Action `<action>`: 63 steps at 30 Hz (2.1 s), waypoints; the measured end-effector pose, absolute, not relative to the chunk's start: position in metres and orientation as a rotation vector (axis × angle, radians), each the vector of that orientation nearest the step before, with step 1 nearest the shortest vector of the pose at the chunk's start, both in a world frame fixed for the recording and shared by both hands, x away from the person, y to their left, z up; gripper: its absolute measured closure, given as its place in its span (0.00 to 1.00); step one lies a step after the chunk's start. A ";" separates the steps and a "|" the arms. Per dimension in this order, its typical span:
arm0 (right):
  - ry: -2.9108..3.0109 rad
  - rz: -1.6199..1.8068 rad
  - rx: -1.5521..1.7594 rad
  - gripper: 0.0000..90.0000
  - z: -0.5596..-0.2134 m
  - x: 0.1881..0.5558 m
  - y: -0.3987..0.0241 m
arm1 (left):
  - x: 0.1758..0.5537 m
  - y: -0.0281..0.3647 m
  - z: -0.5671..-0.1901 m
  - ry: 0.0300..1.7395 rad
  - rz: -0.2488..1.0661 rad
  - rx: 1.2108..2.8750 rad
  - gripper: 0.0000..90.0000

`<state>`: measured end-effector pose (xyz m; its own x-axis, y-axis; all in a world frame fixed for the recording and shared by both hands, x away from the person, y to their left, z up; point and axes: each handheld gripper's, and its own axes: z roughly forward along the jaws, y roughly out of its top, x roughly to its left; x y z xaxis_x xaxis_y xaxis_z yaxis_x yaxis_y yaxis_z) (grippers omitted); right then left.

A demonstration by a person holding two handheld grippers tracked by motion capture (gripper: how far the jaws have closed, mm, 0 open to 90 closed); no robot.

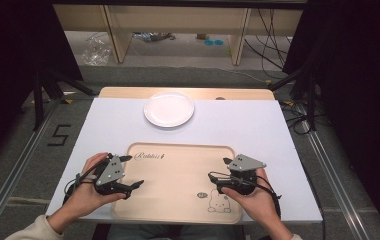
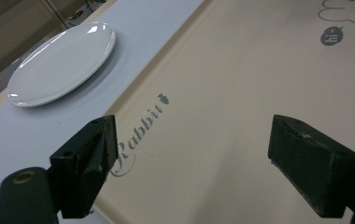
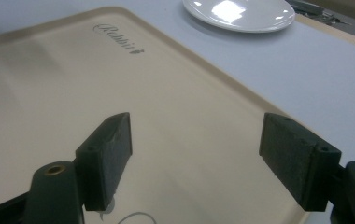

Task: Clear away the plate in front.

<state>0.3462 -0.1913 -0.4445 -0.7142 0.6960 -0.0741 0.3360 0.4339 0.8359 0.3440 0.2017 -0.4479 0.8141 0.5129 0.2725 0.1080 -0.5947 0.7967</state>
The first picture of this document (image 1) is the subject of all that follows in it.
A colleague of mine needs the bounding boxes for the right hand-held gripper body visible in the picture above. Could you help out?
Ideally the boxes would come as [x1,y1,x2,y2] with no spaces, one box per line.
[216,153,268,196]

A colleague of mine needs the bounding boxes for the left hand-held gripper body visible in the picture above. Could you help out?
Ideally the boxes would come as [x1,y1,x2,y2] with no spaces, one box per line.
[92,152,134,200]

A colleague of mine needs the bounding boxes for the person's left hand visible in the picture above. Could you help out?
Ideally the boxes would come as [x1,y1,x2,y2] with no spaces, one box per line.
[65,152,128,218]

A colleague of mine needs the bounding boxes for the person's right hand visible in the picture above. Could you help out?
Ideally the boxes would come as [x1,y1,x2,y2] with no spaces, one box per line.
[221,167,282,225]

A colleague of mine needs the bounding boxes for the beige tray with rabbit print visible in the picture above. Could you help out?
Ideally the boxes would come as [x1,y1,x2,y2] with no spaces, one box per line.
[111,142,244,225]

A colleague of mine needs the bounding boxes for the white table board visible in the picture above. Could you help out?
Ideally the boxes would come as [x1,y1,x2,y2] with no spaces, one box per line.
[45,97,324,224]

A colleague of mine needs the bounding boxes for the white round plate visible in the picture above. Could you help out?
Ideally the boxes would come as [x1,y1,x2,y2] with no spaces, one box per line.
[143,91,196,129]

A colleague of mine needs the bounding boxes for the light wooden table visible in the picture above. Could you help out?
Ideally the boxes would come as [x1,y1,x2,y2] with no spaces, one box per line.
[97,86,276,101]

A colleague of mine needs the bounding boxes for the black tripod stand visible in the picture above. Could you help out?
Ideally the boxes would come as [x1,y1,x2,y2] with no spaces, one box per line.
[31,68,96,132]
[267,64,320,132]

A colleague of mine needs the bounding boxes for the clear plastic bag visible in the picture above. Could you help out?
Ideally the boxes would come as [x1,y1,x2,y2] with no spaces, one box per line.
[80,34,113,67]

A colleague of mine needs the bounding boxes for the blue round discs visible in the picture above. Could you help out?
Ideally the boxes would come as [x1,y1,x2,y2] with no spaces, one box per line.
[204,38,225,47]

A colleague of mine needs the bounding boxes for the dark curtain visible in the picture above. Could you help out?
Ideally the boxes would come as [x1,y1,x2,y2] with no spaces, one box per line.
[281,0,380,240]
[0,0,85,174]

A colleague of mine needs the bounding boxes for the light wooden shelf unit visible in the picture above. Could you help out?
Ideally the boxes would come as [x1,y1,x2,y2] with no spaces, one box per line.
[52,3,304,67]

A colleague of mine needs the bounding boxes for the left hand-held gripper cable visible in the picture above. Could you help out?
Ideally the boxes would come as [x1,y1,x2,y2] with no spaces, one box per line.
[63,159,113,205]

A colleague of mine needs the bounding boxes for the hand-held gripper cable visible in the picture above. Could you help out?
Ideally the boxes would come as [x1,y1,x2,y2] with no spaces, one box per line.
[63,159,113,205]
[207,171,283,218]

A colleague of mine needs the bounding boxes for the right hand-held gripper cable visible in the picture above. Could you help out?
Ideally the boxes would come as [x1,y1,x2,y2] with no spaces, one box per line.
[207,171,283,218]

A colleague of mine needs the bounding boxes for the black floor cables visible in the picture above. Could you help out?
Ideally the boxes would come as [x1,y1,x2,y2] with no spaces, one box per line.
[278,99,316,136]

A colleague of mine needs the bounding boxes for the aluminium floor rail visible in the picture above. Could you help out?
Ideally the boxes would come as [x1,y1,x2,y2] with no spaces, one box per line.
[294,103,376,240]
[0,99,63,236]

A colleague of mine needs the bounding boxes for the black hanging cables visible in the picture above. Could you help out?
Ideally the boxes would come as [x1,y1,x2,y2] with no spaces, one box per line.
[243,7,293,80]

